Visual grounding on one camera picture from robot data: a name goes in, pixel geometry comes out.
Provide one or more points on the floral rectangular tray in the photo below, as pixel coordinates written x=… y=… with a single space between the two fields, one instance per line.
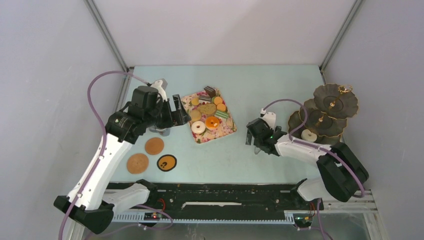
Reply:
x=227 y=127

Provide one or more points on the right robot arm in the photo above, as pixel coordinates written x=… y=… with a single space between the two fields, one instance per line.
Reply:
x=342 y=175

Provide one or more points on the green striped cake slice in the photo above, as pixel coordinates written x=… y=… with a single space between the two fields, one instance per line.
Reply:
x=222 y=114

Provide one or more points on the orange round biscuit lower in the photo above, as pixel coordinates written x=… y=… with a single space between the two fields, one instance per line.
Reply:
x=221 y=107

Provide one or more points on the three tier black cake stand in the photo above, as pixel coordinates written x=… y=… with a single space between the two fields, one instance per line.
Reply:
x=327 y=113

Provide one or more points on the white donut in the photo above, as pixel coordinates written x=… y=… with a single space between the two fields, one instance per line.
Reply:
x=198 y=127
x=309 y=136

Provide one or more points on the chocolate cake piece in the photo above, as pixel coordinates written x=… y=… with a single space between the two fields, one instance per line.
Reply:
x=211 y=92

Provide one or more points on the tan round cookie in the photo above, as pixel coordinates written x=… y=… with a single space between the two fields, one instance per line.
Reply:
x=195 y=115

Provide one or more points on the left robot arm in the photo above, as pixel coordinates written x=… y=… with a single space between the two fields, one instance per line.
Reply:
x=89 y=203

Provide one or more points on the small yellow cookie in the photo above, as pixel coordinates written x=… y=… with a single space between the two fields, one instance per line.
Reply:
x=195 y=101

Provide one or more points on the brown oval cookie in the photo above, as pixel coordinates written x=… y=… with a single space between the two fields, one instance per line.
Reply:
x=207 y=109

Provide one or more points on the upper wooden round coaster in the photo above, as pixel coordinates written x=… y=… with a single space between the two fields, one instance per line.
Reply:
x=154 y=146

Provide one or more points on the striped chocolate cake slice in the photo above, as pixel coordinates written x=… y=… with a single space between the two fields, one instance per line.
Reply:
x=204 y=99

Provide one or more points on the orange glazed donut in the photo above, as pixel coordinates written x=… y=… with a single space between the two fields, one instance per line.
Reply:
x=212 y=122

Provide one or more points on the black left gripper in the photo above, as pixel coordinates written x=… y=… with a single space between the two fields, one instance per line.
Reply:
x=178 y=117

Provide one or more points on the lower wooden round coaster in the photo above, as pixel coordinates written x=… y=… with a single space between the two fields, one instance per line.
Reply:
x=137 y=163

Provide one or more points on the wooden round coaster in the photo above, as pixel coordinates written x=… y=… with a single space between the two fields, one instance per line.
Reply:
x=154 y=146
x=137 y=163

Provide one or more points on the blue grey mug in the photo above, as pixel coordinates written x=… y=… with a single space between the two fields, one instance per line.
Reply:
x=162 y=131

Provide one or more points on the orange round biscuit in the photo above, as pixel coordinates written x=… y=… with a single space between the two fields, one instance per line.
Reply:
x=221 y=107
x=217 y=100

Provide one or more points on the orange question mark coaster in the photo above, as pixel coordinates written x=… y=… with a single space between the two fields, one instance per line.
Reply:
x=166 y=163

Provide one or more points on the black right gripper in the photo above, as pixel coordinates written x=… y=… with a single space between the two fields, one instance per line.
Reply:
x=249 y=138

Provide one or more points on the orange round biscuit upper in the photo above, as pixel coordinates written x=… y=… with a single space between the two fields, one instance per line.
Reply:
x=217 y=100

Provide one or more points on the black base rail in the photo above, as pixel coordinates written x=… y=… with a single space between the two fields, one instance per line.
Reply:
x=238 y=203

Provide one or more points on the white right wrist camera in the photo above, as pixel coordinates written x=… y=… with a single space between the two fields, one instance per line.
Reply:
x=269 y=118

